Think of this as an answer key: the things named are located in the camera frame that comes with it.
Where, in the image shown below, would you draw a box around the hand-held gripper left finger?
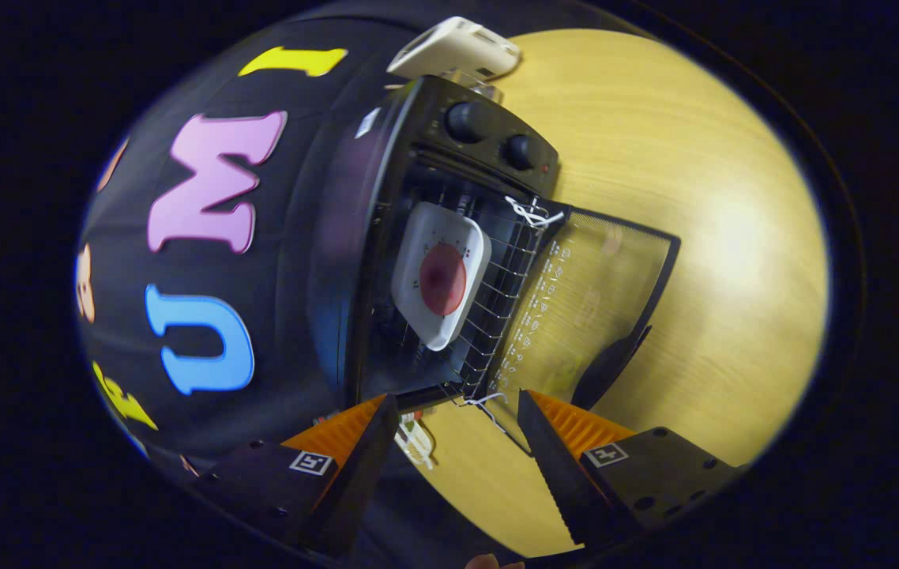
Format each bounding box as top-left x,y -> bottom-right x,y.
197,394 -> 401,558

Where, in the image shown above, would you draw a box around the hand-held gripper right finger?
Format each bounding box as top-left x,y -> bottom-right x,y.
517,389 -> 743,550

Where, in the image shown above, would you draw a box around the pink round food slice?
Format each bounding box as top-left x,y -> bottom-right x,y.
419,242 -> 468,317

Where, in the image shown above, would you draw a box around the white square plate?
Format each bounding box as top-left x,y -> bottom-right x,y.
391,202 -> 492,352

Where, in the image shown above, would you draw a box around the black toaster oven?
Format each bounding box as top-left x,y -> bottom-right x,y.
307,75 -> 681,455

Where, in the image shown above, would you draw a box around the white bread toaster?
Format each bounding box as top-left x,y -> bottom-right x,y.
386,16 -> 522,81

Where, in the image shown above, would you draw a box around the white divided snack dish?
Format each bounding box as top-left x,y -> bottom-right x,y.
394,415 -> 436,472

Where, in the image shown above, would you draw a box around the wire mesh holder with stick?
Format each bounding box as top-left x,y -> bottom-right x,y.
442,70 -> 506,104

